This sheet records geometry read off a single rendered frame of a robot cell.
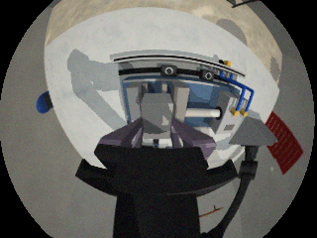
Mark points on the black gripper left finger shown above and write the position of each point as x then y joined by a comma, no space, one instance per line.
123,136

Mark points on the grey flat bar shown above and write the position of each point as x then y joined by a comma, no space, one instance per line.
145,87
163,87

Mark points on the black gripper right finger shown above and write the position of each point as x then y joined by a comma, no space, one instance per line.
191,138

